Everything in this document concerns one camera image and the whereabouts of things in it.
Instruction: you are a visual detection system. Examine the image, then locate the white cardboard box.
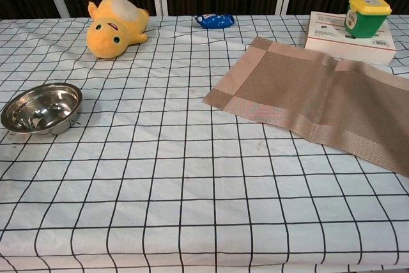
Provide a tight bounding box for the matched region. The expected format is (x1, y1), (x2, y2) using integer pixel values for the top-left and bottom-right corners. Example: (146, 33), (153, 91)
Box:
(303, 10), (397, 66)

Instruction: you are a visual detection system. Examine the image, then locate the green tub with yellow lid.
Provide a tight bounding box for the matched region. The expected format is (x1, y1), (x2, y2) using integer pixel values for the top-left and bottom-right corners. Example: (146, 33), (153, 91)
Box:
(343, 0), (392, 39)

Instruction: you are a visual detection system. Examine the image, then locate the brown woven placemat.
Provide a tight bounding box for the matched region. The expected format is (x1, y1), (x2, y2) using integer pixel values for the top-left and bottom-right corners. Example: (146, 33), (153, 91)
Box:
(202, 36), (409, 178)

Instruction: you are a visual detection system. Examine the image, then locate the stainless steel bowl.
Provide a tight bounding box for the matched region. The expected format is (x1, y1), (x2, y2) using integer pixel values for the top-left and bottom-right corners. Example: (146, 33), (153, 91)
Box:
(1, 82), (83, 136)

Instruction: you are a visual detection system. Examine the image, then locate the yellow plush toy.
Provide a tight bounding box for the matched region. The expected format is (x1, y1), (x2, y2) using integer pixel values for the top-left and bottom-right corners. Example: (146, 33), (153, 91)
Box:
(86, 0), (151, 60)

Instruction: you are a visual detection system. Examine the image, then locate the white black-checked tablecloth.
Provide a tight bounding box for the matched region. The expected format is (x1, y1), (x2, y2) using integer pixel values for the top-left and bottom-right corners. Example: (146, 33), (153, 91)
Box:
(0, 14), (409, 273)

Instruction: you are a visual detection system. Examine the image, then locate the blue snack packet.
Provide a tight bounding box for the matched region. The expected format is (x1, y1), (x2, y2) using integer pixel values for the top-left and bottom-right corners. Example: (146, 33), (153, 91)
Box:
(193, 13), (236, 29)

